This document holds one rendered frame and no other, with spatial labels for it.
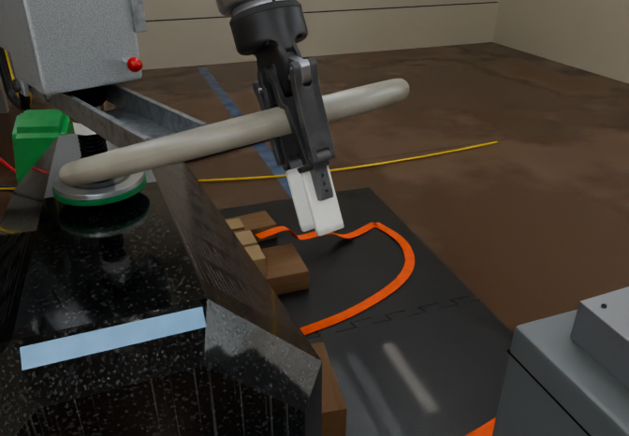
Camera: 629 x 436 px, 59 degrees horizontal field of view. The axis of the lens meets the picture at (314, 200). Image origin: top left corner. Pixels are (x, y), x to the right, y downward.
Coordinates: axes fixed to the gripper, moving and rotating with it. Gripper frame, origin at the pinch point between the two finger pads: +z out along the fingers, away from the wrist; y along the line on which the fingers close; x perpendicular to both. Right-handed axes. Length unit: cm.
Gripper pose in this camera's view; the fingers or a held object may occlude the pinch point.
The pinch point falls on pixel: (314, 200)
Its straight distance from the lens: 59.2
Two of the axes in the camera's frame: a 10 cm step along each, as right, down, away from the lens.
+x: -8.9, 2.9, -3.5
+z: 2.5, 9.6, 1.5
